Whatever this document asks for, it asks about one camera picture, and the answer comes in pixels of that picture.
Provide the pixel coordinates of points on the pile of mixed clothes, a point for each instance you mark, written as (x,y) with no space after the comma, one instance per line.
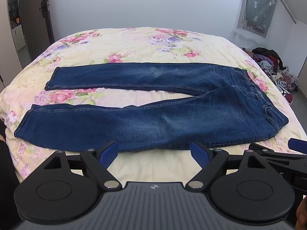
(271,60)

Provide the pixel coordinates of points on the person's right hand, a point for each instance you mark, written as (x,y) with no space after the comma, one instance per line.
(301,216)

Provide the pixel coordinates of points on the person's dark clothing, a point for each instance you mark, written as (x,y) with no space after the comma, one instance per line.
(6,172)

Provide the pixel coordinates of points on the blue denim pants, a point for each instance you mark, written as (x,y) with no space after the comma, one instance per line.
(191,119)

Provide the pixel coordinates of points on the dark door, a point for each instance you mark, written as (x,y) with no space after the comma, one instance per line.
(31,16)

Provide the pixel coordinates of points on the grey wall pipe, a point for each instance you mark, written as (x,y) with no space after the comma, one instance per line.
(287,7)

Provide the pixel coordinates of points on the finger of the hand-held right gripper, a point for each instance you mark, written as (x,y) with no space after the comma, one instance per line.
(271,153)
(298,145)

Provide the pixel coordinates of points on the tall grey cabinet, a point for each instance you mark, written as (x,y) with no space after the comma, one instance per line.
(14,9)

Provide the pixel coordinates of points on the grey printed window curtain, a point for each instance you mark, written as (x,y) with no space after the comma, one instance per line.
(259,4)

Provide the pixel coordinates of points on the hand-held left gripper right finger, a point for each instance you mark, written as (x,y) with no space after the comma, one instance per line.
(200,154)

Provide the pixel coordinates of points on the floral bed blanket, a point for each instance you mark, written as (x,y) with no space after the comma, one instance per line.
(144,45)

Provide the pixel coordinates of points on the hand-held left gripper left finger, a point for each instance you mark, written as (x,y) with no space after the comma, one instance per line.
(109,153)

